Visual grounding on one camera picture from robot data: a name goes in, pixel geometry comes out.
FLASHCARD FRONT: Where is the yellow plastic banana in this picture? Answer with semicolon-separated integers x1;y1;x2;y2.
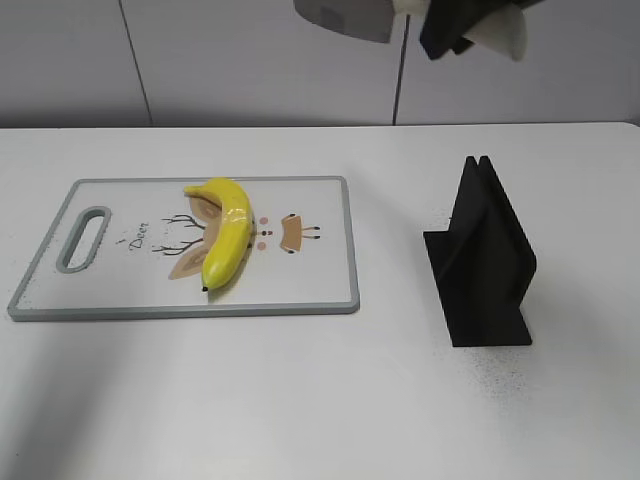
184;177;253;292

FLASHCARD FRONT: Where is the black knife stand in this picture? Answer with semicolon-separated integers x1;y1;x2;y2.
423;155;537;347

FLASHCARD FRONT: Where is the white grey-rimmed cutting board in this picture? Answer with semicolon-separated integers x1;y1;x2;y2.
8;176;359;321

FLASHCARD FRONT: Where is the white-handled kitchen knife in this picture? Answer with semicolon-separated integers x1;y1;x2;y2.
293;0;528;63

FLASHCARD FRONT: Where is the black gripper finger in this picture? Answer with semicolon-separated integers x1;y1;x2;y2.
419;0;539;61

